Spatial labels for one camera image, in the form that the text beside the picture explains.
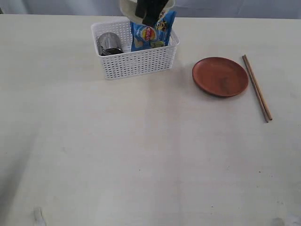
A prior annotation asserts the grey speckled ceramic bowl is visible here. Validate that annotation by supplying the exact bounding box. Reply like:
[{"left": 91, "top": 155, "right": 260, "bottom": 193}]
[{"left": 119, "top": 0, "right": 175, "bottom": 24}]

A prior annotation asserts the blue chips snack bag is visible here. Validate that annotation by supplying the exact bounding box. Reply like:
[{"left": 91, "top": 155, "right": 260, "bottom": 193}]
[{"left": 130, "top": 11, "right": 176, "bottom": 52}]

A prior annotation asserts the white perforated plastic basket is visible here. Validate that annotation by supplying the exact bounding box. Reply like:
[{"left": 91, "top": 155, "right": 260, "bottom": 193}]
[{"left": 91, "top": 17, "right": 180, "bottom": 80}]

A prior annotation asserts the brown wooden plate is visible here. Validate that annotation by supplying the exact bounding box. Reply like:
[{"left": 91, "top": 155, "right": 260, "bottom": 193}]
[{"left": 192, "top": 57, "right": 249, "bottom": 97}]

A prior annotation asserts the brown wooden chopstick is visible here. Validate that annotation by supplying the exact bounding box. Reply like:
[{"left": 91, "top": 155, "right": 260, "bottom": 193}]
[
  {"left": 242, "top": 55, "right": 269, "bottom": 123},
  {"left": 244, "top": 54, "right": 273, "bottom": 121}
]

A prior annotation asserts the grey metal cup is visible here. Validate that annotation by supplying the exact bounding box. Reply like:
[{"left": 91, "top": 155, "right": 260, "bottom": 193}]
[{"left": 97, "top": 32, "right": 123, "bottom": 56}]

